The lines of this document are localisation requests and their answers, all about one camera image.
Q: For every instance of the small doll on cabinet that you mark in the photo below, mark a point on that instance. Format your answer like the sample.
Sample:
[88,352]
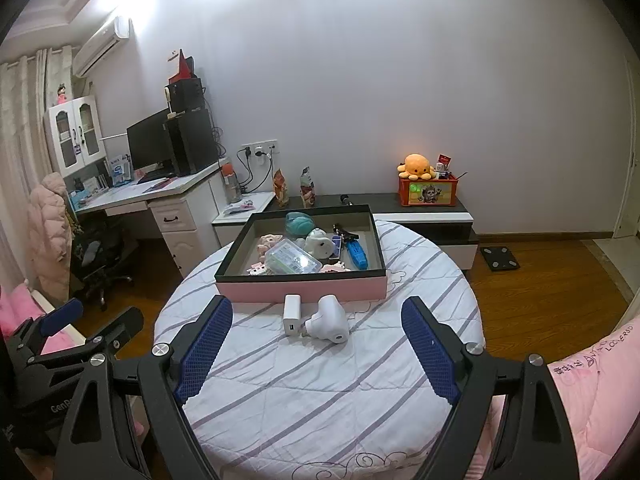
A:
[63,94]

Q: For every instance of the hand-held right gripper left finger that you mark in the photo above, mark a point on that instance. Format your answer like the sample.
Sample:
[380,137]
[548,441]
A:
[202,350]

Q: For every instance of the clear plastic box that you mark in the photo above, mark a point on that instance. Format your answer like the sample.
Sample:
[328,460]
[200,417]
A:
[292,257]

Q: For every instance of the blue plastic pencil case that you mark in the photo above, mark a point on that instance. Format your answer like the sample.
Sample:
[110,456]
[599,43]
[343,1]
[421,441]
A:
[356,255]

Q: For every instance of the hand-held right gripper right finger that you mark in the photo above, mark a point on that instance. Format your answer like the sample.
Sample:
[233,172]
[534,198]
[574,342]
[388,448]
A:
[430,350]

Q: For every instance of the red paper bag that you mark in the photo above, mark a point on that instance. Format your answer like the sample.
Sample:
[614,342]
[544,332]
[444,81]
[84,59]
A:
[181,67]

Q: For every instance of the pink doughnut block model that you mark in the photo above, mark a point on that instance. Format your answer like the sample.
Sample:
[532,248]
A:
[334,267]

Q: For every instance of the white glass-door cabinet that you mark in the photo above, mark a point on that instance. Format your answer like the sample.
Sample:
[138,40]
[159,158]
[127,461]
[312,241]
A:
[75,132]

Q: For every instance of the black office chair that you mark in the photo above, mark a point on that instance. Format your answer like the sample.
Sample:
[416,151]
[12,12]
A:
[97,255]

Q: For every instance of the white charger cube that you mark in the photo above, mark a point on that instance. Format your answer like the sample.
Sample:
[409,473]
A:
[292,315]

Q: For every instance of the black box on tower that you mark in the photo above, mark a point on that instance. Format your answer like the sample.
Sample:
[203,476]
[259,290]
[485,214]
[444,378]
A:
[185,95]

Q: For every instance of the grey snack bag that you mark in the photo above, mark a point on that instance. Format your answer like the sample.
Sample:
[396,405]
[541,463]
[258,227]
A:
[307,187]

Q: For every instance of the white desk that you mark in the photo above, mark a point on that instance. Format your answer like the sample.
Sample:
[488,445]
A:
[175,220]

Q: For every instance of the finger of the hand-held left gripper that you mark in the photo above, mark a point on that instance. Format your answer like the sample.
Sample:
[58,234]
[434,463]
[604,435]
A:
[120,327]
[62,312]

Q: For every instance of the white air conditioner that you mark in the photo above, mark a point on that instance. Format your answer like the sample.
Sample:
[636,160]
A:
[100,45]

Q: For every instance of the red storage box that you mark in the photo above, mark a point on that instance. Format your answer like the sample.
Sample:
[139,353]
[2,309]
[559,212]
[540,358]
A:
[430,192]

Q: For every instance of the black and white tv stand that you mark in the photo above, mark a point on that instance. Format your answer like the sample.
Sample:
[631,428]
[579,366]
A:
[435,220]

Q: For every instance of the orange octopus plush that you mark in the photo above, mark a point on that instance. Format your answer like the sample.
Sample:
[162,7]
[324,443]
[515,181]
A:
[417,165]

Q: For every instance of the orange snack bag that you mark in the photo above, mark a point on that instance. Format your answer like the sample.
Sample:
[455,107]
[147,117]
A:
[281,187]

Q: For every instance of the dark blue small item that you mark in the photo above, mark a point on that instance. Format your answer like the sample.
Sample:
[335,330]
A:
[338,247]

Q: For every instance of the black computer monitor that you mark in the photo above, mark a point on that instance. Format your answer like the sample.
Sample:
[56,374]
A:
[147,142]

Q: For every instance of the white plug adapter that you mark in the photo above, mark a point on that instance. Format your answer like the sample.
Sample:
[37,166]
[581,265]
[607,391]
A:
[327,322]

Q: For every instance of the small toys in red box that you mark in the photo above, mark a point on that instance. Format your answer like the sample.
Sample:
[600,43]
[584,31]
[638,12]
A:
[444,166]

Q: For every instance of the white plush toy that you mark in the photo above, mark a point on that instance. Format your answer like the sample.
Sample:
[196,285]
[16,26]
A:
[320,245]

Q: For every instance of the black tower model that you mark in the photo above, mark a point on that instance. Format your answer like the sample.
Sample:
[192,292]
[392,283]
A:
[346,234]

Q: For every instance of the black bathroom scale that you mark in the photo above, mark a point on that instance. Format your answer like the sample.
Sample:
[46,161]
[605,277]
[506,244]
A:
[500,258]

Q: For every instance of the pink puffer jacket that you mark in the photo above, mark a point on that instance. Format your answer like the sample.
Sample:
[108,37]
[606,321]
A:
[47,240]

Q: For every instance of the bottle with orange cap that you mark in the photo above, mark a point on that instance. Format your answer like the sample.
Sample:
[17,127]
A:
[232,185]

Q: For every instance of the pink quilted blanket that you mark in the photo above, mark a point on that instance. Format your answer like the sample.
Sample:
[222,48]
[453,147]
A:
[590,400]

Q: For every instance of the beige curtain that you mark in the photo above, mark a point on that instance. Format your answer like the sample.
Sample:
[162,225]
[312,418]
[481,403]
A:
[20,170]

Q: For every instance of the small pink block model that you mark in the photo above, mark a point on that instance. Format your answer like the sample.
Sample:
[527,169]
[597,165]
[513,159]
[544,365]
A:
[257,269]

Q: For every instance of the black computer tower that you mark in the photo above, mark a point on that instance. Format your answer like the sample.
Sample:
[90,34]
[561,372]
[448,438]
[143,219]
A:
[192,142]

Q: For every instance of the papers on tv stand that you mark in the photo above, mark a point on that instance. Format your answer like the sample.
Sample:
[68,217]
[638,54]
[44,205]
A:
[239,208]

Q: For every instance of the pink box with black rim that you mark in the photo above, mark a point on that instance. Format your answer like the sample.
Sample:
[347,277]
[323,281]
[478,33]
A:
[300,290]

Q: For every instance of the teal plush toy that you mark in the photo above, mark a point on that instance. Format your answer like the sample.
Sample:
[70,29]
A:
[300,224]

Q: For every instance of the pink plush toy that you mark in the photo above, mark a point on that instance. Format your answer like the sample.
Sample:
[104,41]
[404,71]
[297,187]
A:
[269,245]

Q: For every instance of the blue booklets on desk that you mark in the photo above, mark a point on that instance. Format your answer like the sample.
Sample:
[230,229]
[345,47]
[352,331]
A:
[120,170]

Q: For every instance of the white wall power outlet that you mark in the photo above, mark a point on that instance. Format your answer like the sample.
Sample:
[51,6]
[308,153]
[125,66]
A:
[260,149]

